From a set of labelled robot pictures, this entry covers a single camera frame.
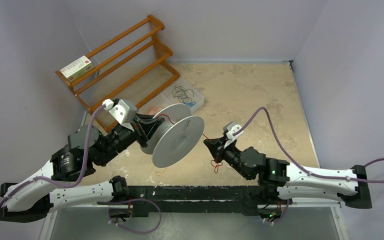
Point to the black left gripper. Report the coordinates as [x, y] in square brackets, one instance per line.
[144, 126]

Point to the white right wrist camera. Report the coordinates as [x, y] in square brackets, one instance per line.
[231, 132]

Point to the white cardboard box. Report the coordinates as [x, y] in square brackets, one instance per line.
[77, 68]

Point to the orange wooden rack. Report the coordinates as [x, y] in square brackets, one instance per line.
[133, 65]

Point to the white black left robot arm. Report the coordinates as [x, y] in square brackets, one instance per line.
[57, 184]

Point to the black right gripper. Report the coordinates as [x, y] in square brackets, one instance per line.
[213, 145]

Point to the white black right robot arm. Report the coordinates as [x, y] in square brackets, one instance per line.
[293, 181]

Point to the grey cable spool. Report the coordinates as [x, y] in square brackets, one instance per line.
[178, 134]

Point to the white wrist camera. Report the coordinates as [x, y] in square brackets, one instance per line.
[231, 132]
[123, 111]

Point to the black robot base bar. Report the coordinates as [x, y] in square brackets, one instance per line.
[248, 200]

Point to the clear plastic tray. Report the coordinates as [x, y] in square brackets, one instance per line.
[180, 92]

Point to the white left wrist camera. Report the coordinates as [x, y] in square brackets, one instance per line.
[123, 111]

